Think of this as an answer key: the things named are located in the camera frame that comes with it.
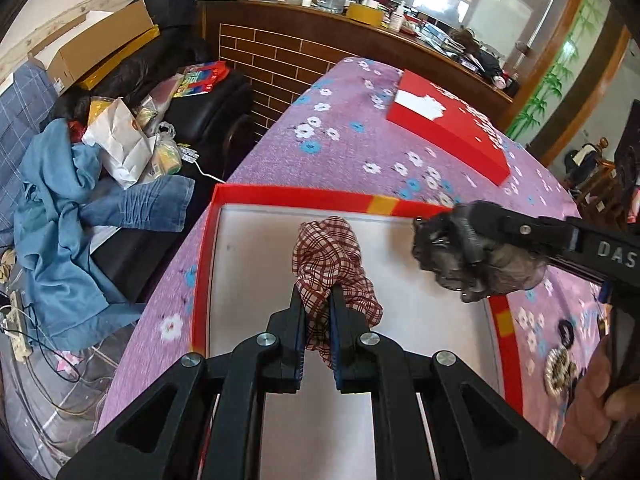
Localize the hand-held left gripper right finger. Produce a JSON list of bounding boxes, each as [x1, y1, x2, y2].
[[329, 285, 581, 480]]

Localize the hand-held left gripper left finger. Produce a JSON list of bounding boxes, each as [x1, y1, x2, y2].
[[57, 285, 307, 480]]

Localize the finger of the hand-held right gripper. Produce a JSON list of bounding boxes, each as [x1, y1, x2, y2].
[[452, 201, 577, 268]]

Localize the dark grey scrunchie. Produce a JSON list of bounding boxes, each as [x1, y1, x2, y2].
[[411, 201, 548, 304]]

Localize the red plaid scrunchie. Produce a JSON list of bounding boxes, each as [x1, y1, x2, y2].
[[291, 216, 384, 372]]

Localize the red gift box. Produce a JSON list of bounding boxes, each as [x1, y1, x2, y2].
[[191, 183, 524, 480]]

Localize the gold beaded hair tie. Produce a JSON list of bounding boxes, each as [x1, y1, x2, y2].
[[544, 347, 577, 394]]

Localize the person's right hand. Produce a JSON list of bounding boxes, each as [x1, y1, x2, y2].
[[566, 335, 640, 455]]

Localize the wooden stair railing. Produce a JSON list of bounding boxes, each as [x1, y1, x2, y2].
[[565, 137, 640, 233]]

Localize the red box lid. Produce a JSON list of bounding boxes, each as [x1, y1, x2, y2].
[[385, 69, 511, 187]]

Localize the blue jeans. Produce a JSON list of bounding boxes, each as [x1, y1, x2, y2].
[[82, 176, 197, 234]]

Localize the purple floral tablecloth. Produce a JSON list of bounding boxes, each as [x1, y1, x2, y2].
[[97, 56, 616, 461]]

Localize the yellow green snack bag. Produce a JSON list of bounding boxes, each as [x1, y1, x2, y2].
[[150, 132, 184, 179]]

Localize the black leather sofa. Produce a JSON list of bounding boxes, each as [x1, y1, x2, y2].
[[52, 0, 256, 303]]

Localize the white paper bag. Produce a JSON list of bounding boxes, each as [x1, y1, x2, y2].
[[81, 97, 157, 191]]

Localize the white power strip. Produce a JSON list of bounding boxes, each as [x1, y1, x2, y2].
[[7, 290, 34, 364]]

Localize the colourful red game box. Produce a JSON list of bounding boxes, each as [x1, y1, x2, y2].
[[172, 61, 228, 99]]

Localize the blue shirt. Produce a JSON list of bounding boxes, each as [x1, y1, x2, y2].
[[12, 119, 146, 352]]

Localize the flat yellow box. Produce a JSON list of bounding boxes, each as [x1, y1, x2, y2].
[[76, 25, 161, 92]]

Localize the long cardboard box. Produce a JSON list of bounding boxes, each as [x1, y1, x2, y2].
[[46, 0, 155, 95]]

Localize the blue checked bedding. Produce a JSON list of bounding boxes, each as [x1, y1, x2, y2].
[[0, 62, 66, 241]]

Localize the jacket on stair post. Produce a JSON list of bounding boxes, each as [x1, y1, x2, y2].
[[565, 142, 601, 176]]

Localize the white cable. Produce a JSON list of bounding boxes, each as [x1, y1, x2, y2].
[[192, 157, 229, 184]]

